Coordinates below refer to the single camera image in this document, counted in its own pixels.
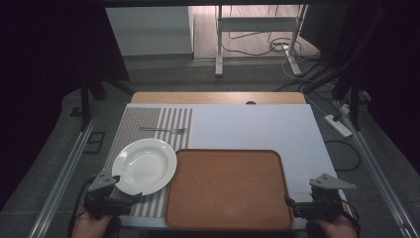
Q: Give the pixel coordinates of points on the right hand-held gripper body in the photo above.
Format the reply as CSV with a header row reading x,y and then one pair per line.
x,y
325,201

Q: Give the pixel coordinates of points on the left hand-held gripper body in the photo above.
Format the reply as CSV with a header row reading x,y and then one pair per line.
x,y
102,186

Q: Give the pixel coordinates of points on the white plate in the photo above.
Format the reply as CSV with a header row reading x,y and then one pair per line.
x,y
144,166

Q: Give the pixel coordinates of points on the person's right hand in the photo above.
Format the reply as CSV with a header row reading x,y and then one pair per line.
x,y
333,228

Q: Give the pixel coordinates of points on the person's left hand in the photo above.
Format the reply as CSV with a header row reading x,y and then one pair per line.
x,y
89,226

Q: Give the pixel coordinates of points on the brown wooden tray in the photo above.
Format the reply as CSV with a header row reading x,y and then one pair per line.
x,y
228,190

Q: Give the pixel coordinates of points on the metal fork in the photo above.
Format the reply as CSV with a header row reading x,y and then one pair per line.
x,y
165,130

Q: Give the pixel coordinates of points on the white power strip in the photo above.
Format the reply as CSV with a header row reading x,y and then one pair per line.
x,y
337,125

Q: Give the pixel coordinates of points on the grey striped placemat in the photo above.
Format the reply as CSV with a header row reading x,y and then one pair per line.
x,y
155,122

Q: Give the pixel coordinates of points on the white table cover board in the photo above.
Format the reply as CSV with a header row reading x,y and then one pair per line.
x,y
257,127

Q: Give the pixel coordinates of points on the black metal stand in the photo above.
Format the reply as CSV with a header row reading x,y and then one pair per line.
x,y
85,99
355,99

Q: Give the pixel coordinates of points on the black table grommet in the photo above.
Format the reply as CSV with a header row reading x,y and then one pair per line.
x,y
251,102

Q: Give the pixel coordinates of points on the wooden table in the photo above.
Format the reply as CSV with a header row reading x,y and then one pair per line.
x,y
214,97

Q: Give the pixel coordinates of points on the dark curtain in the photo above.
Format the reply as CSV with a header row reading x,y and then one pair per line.
x,y
43,66
389,66

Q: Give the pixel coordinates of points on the white cabinet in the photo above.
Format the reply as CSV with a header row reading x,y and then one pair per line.
x,y
148,31

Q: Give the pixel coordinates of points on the metal floor rail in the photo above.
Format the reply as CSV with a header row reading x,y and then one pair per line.
x,y
383,178
62,178

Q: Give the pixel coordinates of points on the white desk frame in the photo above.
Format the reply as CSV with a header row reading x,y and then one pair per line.
x,y
257,23

